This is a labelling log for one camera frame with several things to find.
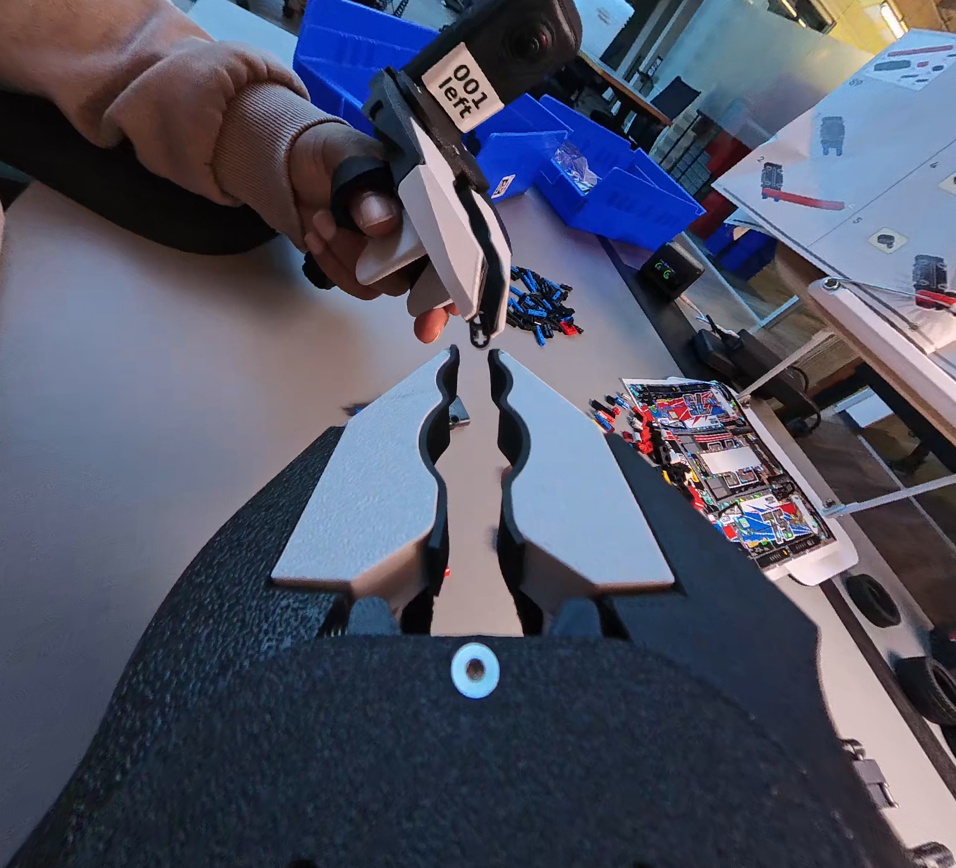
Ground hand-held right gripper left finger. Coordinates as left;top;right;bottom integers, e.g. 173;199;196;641
270;345;461;620

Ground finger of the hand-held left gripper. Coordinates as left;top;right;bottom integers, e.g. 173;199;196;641
398;120;491;322
477;198;514;340

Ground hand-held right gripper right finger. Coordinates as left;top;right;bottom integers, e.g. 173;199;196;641
487;350;677;620

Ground person's left forearm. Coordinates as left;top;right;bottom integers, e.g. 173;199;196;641
0;0;352;245

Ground pile of mixed lego pieces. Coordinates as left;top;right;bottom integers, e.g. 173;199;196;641
589;390;699;511

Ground lego instruction booklet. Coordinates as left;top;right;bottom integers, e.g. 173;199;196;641
713;28;956;354

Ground person's left hand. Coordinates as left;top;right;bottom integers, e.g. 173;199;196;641
287;121;458;346

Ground pile of black blue pins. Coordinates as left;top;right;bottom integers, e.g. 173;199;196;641
506;265;585;348

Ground small crinkled plastic bag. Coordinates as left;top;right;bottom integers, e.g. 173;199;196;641
553;140;602;193

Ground colourful sticker sheet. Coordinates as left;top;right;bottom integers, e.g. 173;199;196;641
620;379;836;570

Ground blue bin with label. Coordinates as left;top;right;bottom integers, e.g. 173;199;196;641
293;0;572;201

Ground black device with green display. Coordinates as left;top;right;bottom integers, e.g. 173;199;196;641
638;241;705;302

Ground black charger with cable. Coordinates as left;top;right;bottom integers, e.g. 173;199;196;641
693;316;823;429

